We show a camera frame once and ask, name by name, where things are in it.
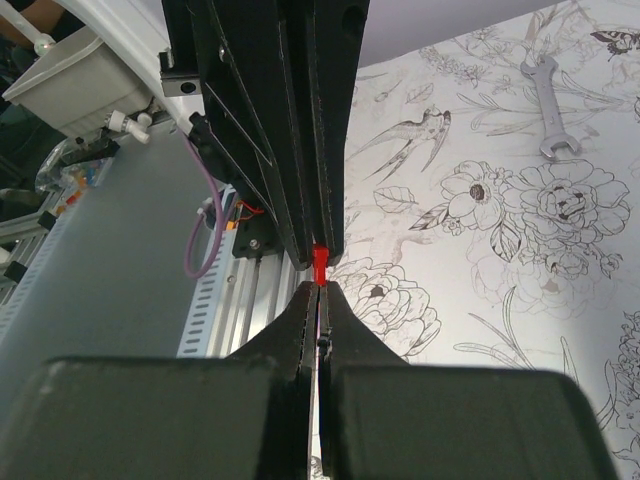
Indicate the bag of coloured fuses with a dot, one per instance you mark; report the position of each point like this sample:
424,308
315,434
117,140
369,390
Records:
75,165

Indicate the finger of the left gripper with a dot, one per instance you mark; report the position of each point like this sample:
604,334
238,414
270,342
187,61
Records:
334,33
243,66

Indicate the white slotted cable duct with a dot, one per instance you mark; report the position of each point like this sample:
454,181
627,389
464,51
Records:
205,305

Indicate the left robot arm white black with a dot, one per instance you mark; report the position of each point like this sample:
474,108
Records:
137,32

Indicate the aluminium mounting rail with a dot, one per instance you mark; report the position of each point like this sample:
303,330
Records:
253,293

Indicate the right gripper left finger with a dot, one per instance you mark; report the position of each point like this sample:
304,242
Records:
244,416

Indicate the grey plastic bin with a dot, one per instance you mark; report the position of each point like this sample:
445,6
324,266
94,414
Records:
75,86

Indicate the red blade fuse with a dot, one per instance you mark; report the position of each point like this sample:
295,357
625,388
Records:
320,264

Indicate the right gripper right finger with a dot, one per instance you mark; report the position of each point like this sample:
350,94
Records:
381,417

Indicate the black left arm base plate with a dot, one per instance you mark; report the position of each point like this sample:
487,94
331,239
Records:
255,232

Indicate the silver combination wrench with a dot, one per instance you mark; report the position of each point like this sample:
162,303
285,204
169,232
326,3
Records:
555,136

